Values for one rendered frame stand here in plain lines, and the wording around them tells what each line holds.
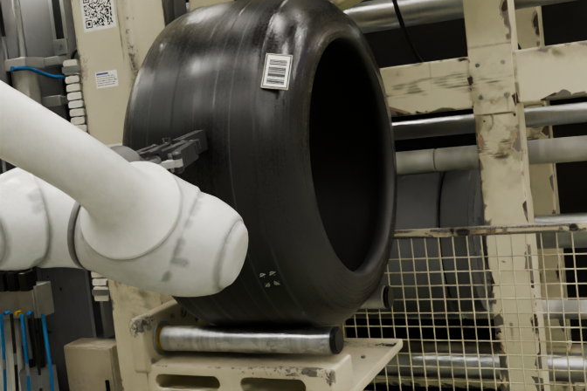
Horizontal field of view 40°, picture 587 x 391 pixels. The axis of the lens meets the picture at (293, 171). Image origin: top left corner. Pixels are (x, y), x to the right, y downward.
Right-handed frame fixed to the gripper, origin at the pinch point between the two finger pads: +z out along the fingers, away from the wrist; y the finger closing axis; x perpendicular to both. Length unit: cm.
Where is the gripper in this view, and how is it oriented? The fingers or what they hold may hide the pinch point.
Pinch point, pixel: (189, 144)
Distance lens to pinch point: 117.5
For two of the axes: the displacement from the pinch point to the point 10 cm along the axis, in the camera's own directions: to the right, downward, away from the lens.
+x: 1.7, 9.7, 2.0
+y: -9.1, 0.7, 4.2
